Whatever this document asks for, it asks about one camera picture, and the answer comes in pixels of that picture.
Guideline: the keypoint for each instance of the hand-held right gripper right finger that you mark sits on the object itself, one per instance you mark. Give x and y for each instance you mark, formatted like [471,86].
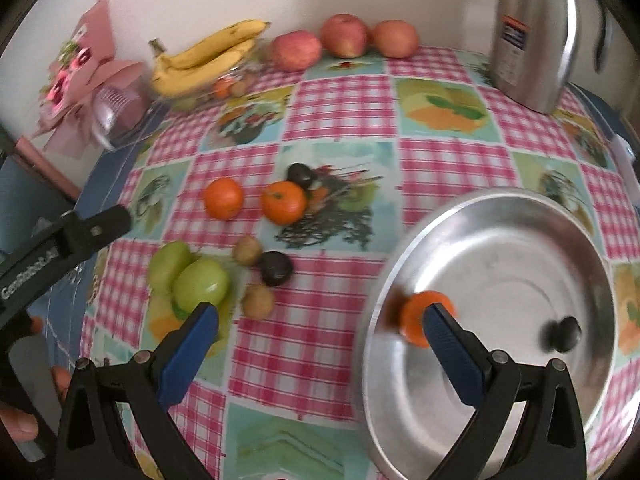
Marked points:
[452,355]

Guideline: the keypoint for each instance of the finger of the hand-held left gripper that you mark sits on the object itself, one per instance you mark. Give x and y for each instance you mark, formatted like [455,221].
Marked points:
[107,225]

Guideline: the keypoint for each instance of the pink flower bouquet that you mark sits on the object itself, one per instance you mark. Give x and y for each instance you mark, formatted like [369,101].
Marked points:
[75,60]

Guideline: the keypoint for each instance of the banana bunch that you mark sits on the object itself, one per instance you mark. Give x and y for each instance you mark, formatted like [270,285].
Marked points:
[215,42]

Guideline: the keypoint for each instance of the stainless steel thermos jug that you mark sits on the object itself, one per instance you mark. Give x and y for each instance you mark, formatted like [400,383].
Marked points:
[530,35]

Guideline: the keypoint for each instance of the orange with green stem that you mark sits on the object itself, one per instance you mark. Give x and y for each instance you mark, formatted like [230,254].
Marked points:
[284,203]

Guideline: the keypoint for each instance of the red apple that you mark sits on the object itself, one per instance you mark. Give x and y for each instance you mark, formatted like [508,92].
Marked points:
[345,35]
[296,51]
[396,39]

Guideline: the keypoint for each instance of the stainless steel bowl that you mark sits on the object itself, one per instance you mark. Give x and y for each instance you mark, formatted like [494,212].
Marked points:
[500,270]

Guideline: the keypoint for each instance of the small brown fruit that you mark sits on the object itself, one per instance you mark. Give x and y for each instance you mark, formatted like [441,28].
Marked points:
[248,251]
[258,302]

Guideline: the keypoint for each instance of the green fruit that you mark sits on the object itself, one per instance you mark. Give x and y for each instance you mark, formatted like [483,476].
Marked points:
[167,265]
[200,282]

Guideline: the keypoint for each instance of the brown wooden rail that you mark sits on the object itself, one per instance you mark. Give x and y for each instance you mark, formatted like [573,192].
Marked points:
[50,170]

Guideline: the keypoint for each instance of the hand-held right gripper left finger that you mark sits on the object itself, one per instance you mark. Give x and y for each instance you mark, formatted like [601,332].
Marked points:
[187,355]

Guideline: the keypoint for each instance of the checked printed tablecloth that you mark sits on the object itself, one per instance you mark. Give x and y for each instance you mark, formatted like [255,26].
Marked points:
[350,110]

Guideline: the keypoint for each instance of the small orange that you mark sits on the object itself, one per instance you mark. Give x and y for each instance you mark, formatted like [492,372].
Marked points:
[221,89]

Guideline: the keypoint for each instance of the white power strip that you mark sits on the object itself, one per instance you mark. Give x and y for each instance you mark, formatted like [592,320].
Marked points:
[624,155]

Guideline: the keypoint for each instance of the dark plum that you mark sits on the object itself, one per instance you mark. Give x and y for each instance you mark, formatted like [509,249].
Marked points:
[300,175]
[565,334]
[275,268]

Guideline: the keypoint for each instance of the glass bowl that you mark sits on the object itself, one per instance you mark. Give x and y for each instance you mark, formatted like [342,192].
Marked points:
[195,102]

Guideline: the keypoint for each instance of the person's left hand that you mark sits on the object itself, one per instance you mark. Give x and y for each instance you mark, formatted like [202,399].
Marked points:
[17,425]

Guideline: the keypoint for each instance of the clear pink plastic container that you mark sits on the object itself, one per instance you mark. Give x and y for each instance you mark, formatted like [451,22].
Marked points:
[117,112]

